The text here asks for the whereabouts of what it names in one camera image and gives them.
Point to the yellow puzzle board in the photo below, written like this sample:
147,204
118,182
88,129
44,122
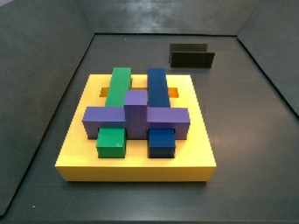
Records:
79,163

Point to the purple cross-shaped block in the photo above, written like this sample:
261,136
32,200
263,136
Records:
136,124

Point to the blue bridge block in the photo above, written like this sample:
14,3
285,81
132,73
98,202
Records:
160,133

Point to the green bridge block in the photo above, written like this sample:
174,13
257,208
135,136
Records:
112,135

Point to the black angled block holder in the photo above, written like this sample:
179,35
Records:
190,56

